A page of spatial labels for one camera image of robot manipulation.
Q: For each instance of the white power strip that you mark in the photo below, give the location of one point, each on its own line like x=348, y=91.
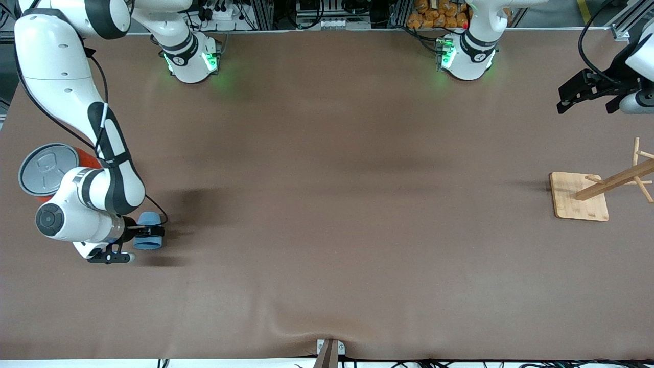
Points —
x=342, y=23
x=225, y=13

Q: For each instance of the black electronics box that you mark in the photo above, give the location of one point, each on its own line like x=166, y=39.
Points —
x=311, y=5

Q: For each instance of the brown table mat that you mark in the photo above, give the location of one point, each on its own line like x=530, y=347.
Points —
x=327, y=204

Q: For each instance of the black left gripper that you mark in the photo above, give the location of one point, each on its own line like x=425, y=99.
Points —
x=609, y=86

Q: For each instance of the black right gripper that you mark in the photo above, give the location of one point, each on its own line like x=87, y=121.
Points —
x=130, y=233

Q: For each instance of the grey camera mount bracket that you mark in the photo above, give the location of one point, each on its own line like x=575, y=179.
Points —
x=329, y=352

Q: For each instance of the orange can with grey lid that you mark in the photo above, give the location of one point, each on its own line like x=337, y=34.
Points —
x=46, y=171

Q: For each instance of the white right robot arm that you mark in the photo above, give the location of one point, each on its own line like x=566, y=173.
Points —
x=56, y=66

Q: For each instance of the light blue plastic cup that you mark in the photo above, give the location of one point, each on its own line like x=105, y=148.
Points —
x=149, y=220

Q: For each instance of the wooden cup rack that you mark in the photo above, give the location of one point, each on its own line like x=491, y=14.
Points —
x=577, y=202

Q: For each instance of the pile of orange objects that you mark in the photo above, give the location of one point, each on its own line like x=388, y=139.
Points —
x=439, y=14

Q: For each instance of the aluminium profile frame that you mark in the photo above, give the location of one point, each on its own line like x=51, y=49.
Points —
x=260, y=15

